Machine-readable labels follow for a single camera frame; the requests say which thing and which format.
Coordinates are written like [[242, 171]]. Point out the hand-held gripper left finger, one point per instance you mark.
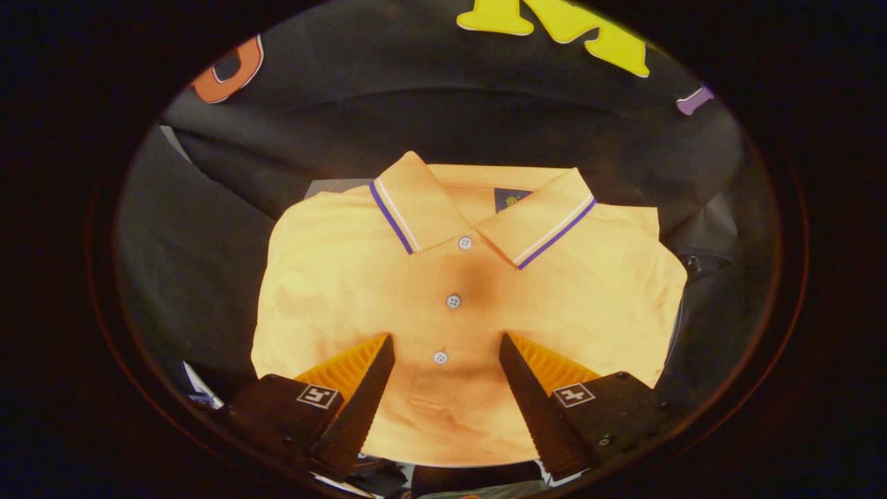
[[360, 416]]

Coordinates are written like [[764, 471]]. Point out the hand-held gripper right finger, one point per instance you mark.
[[533, 409]]

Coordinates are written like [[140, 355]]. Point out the yellow polo shirt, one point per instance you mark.
[[346, 291]]

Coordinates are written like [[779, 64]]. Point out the black backdrop cloth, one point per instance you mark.
[[416, 104]]

